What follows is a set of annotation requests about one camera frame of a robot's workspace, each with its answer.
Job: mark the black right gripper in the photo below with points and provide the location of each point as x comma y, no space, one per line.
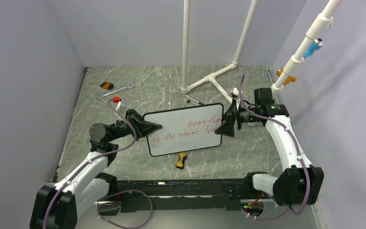
227,128

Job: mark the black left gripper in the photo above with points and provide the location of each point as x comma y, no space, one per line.
141,127

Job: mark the white whiteboard black frame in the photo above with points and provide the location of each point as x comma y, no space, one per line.
185,129

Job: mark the yellow black round eraser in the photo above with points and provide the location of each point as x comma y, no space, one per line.
181,160

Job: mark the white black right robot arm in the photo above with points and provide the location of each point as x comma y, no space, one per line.
300,181

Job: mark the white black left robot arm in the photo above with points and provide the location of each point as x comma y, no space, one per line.
60,206

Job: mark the silver open-end wrench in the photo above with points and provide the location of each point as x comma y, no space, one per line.
127,86

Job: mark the black orange small tool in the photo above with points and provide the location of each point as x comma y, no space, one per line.
107,85

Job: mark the blue clip on pipe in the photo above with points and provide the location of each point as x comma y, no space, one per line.
315,46

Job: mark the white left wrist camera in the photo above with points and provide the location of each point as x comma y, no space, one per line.
120,105

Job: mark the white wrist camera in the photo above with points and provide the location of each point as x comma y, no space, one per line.
120,105
234,94

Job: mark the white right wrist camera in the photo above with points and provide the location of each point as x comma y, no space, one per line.
234,94

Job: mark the metal wire whiteboard stand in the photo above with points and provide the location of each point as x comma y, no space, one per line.
190,100

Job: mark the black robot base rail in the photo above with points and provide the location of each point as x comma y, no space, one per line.
137,195

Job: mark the white PVC pipe frame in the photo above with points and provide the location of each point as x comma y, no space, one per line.
219,36

